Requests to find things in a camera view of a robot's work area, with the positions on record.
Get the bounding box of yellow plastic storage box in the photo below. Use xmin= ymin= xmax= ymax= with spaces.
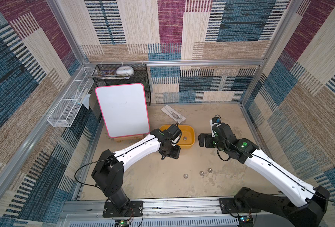
xmin=176 ymin=125 xmax=195 ymax=149

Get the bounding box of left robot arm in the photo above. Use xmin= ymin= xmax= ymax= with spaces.
xmin=91 ymin=125 xmax=182 ymax=211

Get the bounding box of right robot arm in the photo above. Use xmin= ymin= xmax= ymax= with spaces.
xmin=198 ymin=118 xmax=330 ymax=227

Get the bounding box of clear packet with card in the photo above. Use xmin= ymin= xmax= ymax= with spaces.
xmin=161 ymin=105 xmax=186 ymax=124

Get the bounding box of wooden whiteboard easel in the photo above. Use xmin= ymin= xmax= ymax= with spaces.
xmin=114 ymin=135 xmax=144 ymax=142

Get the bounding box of pink framed whiteboard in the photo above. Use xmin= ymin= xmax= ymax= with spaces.
xmin=95 ymin=83 xmax=150 ymax=138

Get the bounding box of magazine on shelf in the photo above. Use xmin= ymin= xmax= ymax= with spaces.
xmin=88 ymin=71 xmax=131 ymax=79

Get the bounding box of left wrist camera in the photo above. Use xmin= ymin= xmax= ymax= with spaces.
xmin=166 ymin=124 xmax=182 ymax=144

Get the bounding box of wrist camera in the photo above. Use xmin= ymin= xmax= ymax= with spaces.
xmin=166 ymin=124 xmax=182 ymax=144
xmin=210 ymin=114 xmax=221 ymax=132

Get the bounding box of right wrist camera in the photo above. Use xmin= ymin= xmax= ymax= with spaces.
xmin=210 ymin=114 xmax=221 ymax=132

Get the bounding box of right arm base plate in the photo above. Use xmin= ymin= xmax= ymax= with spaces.
xmin=218 ymin=197 xmax=261 ymax=215

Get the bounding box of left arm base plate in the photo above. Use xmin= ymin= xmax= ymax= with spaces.
xmin=102 ymin=200 xmax=143 ymax=218

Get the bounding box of black wire shelf rack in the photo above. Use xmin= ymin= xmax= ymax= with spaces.
xmin=91 ymin=63 xmax=151 ymax=106

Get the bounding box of white wire wall basket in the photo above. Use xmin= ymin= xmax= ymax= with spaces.
xmin=48 ymin=67 xmax=95 ymax=127

